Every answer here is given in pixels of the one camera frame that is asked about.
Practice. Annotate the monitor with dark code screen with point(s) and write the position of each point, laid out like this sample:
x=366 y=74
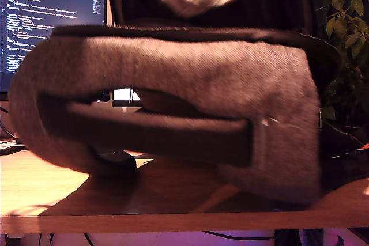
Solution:
x=43 y=27

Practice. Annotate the black keyboard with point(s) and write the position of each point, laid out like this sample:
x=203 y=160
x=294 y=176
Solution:
x=10 y=145

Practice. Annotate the green leafy houseplant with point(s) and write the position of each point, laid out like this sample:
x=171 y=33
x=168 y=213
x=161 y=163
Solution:
x=346 y=33

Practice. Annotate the grey fabric backpack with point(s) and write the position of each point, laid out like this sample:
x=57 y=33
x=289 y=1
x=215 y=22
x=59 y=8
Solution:
x=201 y=70

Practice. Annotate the monitor with white screen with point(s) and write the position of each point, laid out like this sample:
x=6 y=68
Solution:
x=124 y=97

